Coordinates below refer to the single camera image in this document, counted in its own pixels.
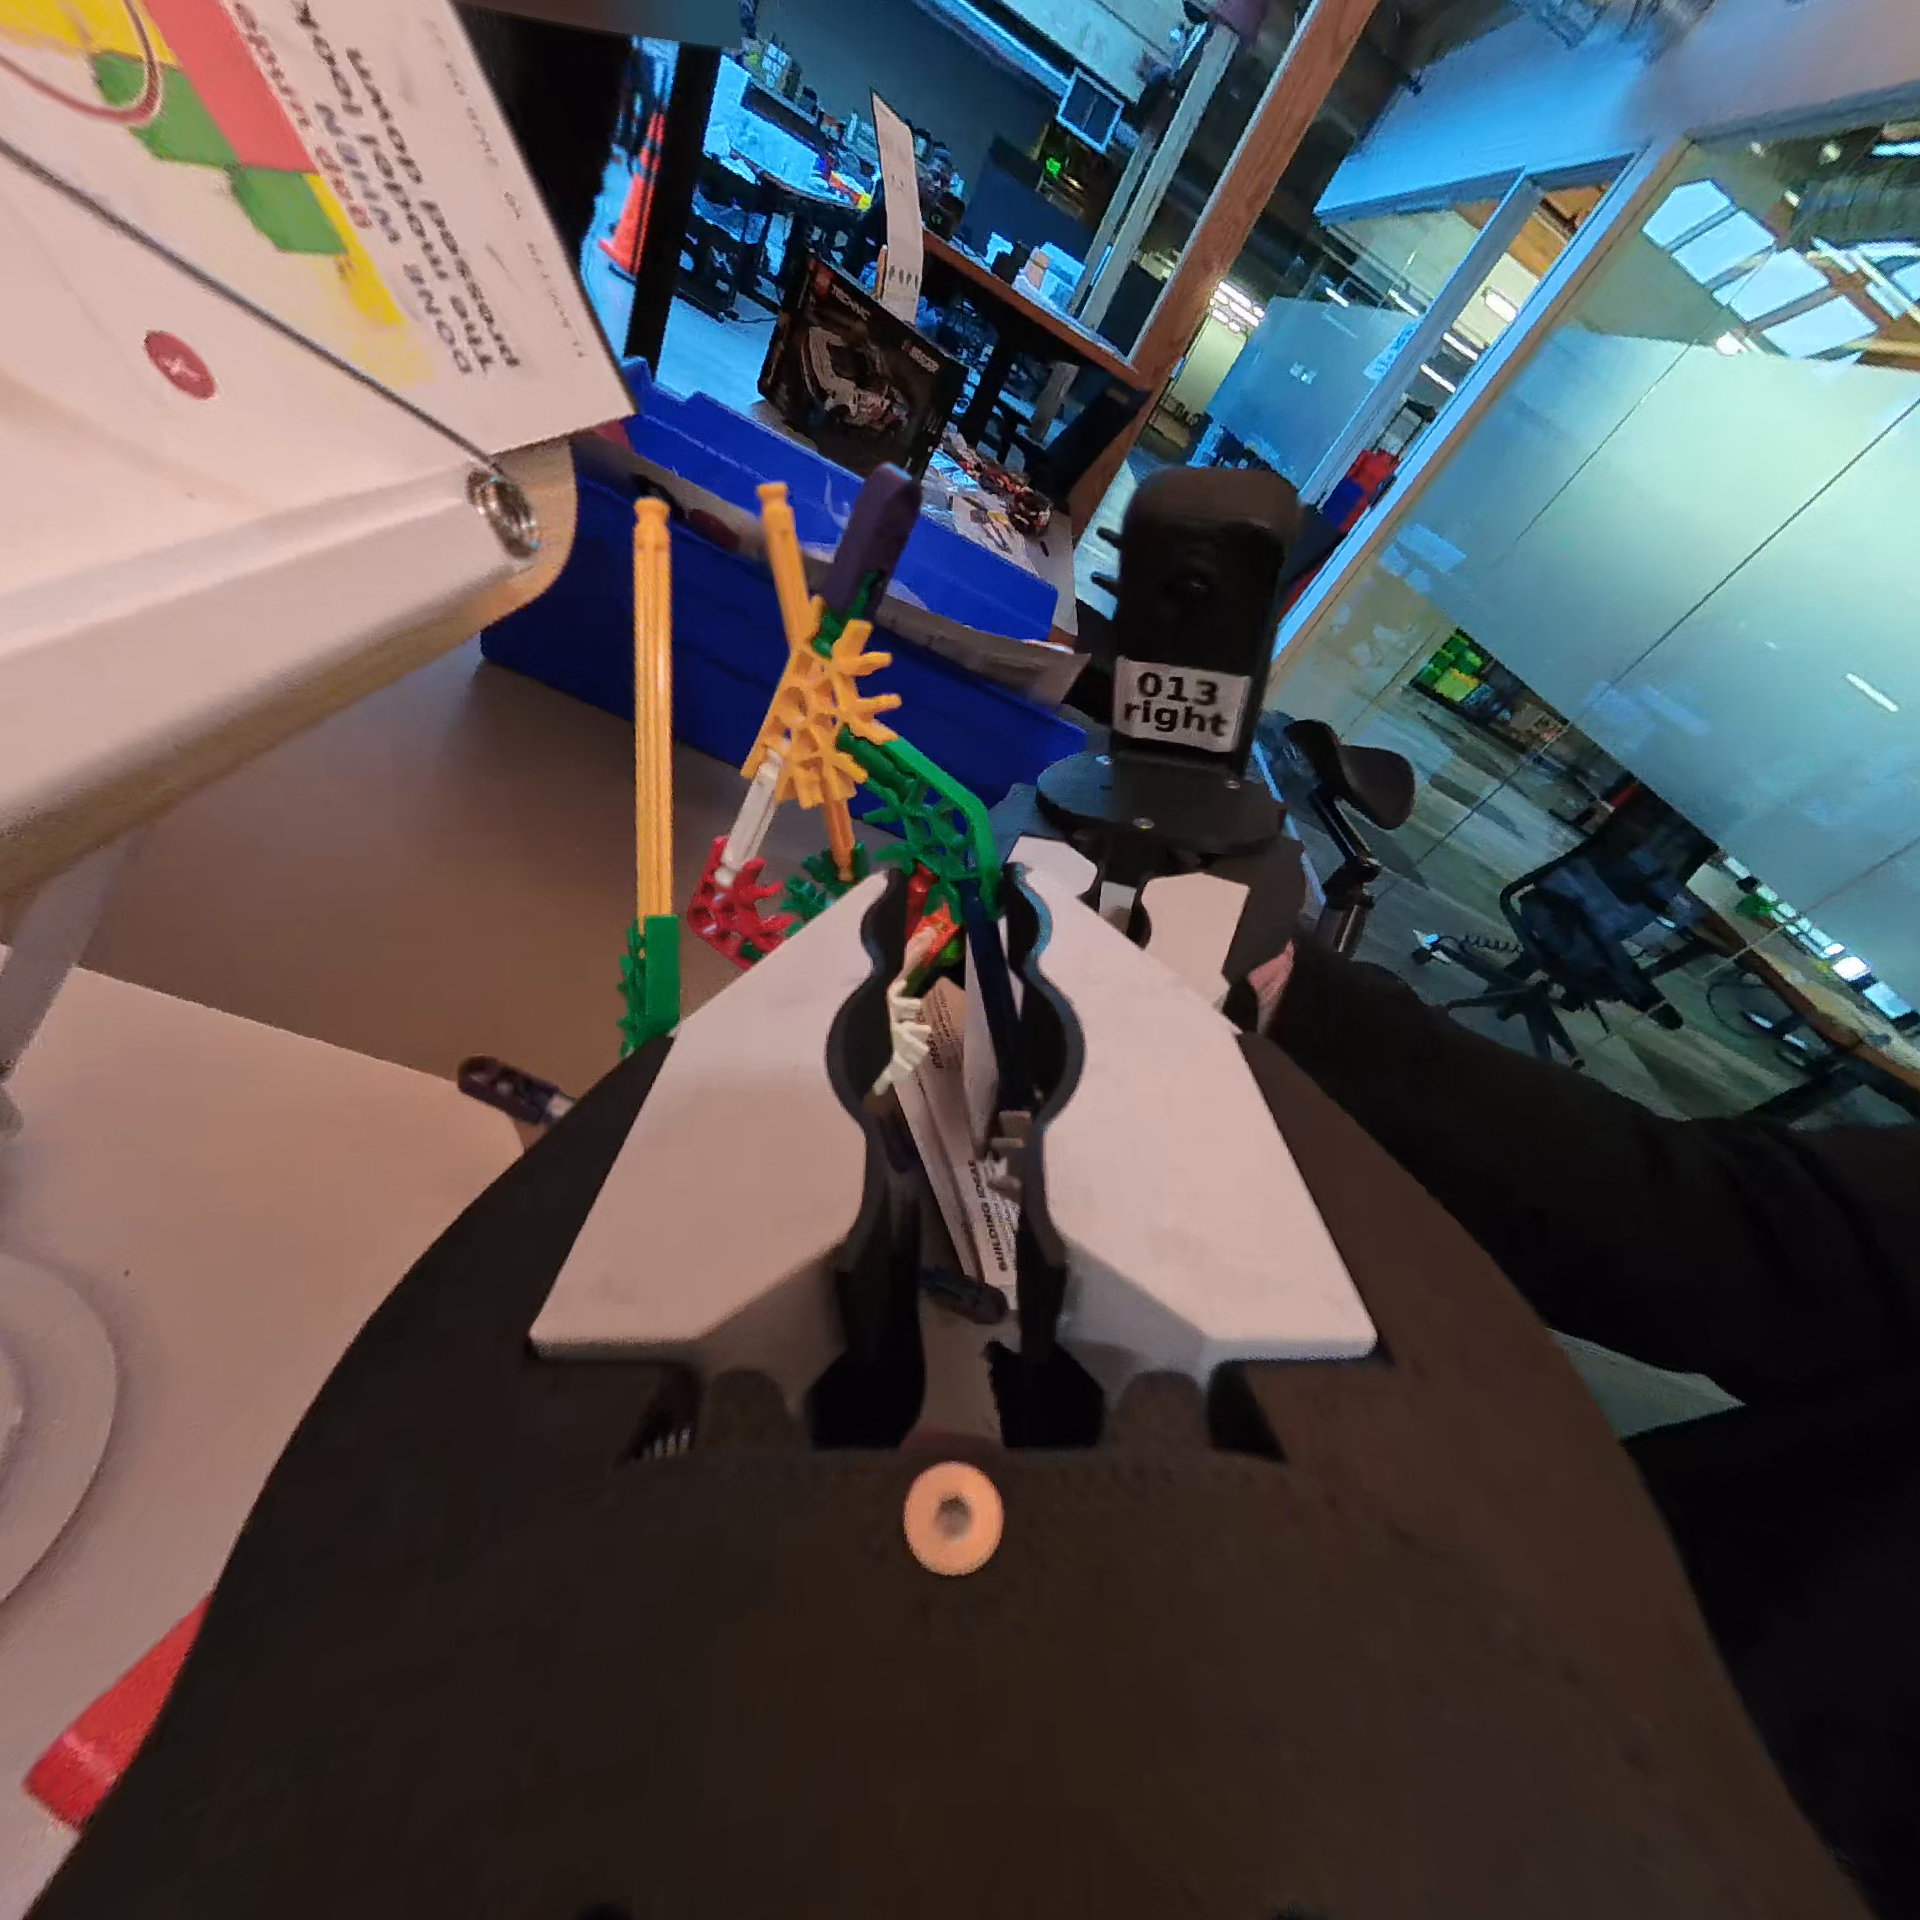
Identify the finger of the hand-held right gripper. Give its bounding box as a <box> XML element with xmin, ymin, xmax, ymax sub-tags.
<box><xmin>1137</xmin><ymin>874</ymin><xmax>1253</xmax><ymax>1034</ymax></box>
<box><xmin>1009</xmin><ymin>837</ymin><xmax>1103</xmax><ymax>916</ymax></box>

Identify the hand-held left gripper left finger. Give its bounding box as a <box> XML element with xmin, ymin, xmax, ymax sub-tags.
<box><xmin>525</xmin><ymin>870</ymin><xmax>922</xmax><ymax>1426</ymax></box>

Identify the purple-ended blue toy rod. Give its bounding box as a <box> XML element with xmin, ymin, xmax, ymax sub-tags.
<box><xmin>458</xmin><ymin>1054</ymin><xmax>575</xmax><ymax>1126</ymax></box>

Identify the blue plastic bin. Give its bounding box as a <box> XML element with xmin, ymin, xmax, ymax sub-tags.
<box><xmin>479</xmin><ymin>391</ymin><xmax>1087</xmax><ymax>805</ymax></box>

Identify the person's right forearm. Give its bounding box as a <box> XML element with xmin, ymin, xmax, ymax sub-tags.
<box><xmin>1267</xmin><ymin>932</ymin><xmax>1920</xmax><ymax>1426</ymax></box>

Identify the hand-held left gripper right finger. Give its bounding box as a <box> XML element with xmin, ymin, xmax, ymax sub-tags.
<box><xmin>989</xmin><ymin>862</ymin><xmax>1383</xmax><ymax>1396</ymax></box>

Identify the red plastic object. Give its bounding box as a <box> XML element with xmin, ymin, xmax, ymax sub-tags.
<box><xmin>22</xmin><ymin>1598</ymin><xmax>212</xmax><ymax>1827</ymax></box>

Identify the orange traffic cone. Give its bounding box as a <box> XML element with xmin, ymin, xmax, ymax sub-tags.
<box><xmin>598</xmin><ymin>111</ymin><xmax>662</xmax><ymax>278</ymax></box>

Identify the black toy set box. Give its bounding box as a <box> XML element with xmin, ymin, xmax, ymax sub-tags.
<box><xmin>757</xmin><ymin>255</ymin><xmax>970</xmax><ymax>482</ymax></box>

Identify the printed instruction sheet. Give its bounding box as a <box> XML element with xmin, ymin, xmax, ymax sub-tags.
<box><xmin>0</xmin><ymin>0</ymin><xmax>639</xmax><ymax>647</ymax></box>

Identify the colourful toy construction model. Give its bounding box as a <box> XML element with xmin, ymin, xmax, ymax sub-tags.
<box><xmin>614</xmin><ymin>462</ymin><xmax>1051</xmax><ymax>1186</ymax></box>

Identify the folded instruction booklet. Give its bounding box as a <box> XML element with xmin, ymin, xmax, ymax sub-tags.
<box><xmin>895</xmin><ymin>977</ymin><xmax>1039</xmax><ymax>1319</ymax></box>

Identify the black vertical pole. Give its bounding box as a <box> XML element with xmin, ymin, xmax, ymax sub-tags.
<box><xmin>622</xmin><ymin>42</ymin><xmax>725</xmax><ymax>377</ymax></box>

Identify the black chair armrest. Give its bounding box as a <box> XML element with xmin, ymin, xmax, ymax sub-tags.
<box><xmin>1283</xmin><ymin>721</ymin><xmax>1419</xmax><ymax>962</ymax></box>

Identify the white tilted reading stand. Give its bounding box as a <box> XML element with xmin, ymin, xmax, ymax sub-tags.
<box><xmin>0</xmin><ymin>0</ymin><xmax>644</xmax><ymax>1613</ymax></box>

